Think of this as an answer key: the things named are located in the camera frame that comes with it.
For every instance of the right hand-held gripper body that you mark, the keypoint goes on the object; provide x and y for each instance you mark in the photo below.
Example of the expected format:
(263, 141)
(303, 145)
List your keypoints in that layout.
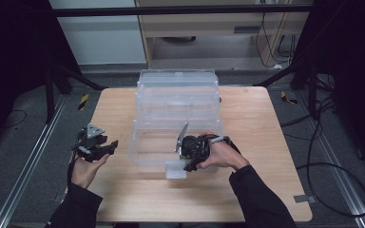
(193, 147)

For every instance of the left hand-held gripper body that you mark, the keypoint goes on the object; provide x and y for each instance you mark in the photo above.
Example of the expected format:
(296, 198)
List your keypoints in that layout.
(90, 142)

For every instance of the clear plastic storage box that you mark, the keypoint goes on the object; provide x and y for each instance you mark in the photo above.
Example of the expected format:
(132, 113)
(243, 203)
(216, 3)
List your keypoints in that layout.
(176, 110)

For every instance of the person's left hand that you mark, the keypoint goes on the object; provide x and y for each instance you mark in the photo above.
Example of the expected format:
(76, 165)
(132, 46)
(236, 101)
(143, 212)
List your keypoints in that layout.
(87, 171)

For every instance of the person's right hand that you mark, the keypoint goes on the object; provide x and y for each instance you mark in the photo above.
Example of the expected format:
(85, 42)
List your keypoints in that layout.
(223, 155)

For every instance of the yellow black tape strip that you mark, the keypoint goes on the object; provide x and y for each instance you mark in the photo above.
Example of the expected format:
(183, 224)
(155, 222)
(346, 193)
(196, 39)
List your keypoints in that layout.
(287, 97)
(83, 101)

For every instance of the black metal stand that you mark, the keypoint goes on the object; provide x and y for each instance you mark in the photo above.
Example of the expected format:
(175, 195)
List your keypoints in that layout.
(312, 88)
(49, 95)

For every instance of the grey tape piece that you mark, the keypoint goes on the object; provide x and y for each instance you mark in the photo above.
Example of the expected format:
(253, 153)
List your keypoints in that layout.
(304, 199)
(57, 198)

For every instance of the white cabinet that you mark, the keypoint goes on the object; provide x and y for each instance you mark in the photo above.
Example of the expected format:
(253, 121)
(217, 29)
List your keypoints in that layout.
(98, 34)

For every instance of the black curtain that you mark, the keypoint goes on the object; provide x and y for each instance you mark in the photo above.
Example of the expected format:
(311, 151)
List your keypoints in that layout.
(355, 63)
(9, 63)

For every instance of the white plug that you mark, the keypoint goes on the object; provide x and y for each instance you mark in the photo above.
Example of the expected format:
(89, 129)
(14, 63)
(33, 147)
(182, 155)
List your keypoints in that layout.
(277, 66)

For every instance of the light wooden desk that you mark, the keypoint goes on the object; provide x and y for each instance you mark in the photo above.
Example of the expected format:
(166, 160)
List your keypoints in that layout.
(209, 28)

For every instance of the black horizontal bar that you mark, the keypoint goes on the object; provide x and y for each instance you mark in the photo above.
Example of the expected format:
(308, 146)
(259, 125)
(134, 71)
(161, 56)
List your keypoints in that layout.
(177, 11)

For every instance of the metal floor rail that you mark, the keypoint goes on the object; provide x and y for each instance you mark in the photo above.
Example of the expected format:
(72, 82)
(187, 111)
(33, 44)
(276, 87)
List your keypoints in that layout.
(28, 164)
(339, 167)

